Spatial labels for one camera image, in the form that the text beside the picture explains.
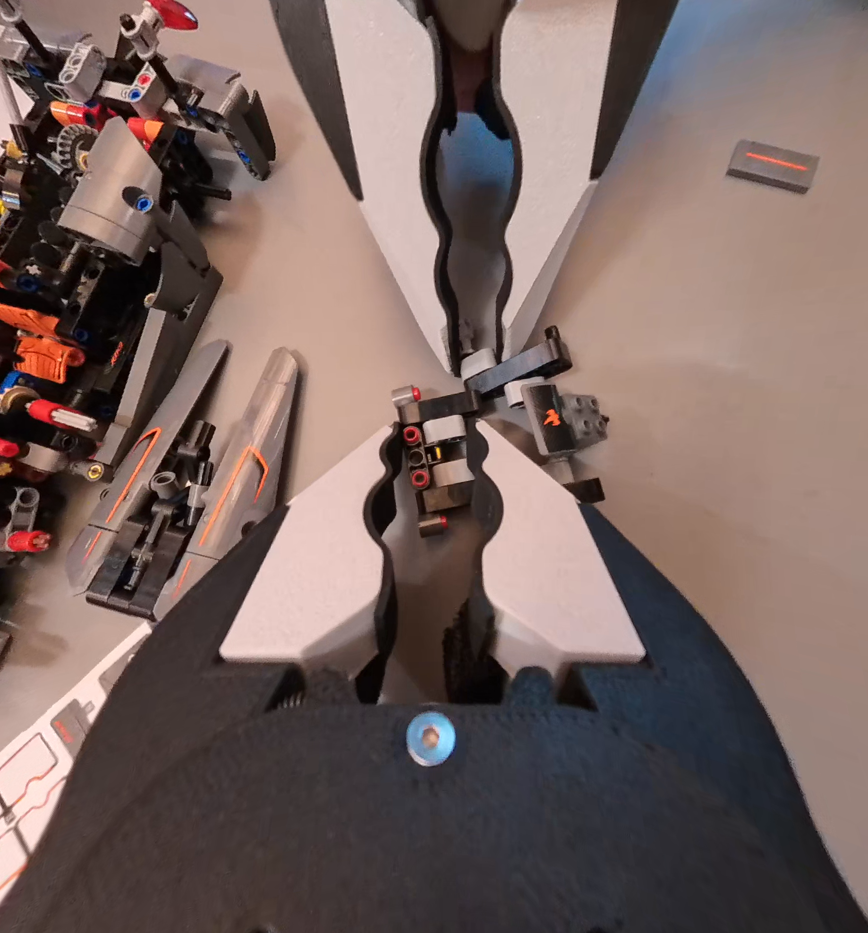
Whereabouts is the person's right hand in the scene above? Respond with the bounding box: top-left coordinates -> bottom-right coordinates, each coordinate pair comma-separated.
454,50 -> 494,114

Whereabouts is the black tile with orange stripe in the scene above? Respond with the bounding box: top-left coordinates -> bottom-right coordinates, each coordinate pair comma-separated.
726,138 -> 821,195

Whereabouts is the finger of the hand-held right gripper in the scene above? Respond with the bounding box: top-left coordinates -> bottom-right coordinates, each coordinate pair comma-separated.
328,0 -> 457,376
494,0 -> 615,360

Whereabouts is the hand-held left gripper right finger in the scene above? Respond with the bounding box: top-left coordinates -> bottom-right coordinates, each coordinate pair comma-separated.
470,420 -> 647,695

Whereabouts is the small black grey brick assembly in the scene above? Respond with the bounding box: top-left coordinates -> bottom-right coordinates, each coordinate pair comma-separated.
391,385 -> 483,540

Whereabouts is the black lego beam with connector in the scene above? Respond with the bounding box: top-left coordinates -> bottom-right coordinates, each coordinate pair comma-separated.
561,468 -> 607,506
441,317 -> 575,401

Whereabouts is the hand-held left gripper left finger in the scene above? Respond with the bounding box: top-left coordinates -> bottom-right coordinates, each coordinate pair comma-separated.
219,424 -> 400,701

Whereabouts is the large lego car chassis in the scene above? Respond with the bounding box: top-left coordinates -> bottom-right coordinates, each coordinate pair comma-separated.
0,0 -> 276,688

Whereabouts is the white sticker sheet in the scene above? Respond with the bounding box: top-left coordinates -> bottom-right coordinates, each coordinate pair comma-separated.
0,623 -> 152,933

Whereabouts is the black printed lego block assembly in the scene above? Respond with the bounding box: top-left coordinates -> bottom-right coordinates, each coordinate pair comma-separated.
507,378 -> 611,484

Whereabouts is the grey lego wing panel assembly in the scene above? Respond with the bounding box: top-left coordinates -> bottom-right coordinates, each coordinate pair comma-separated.
66,339 -> 301,622

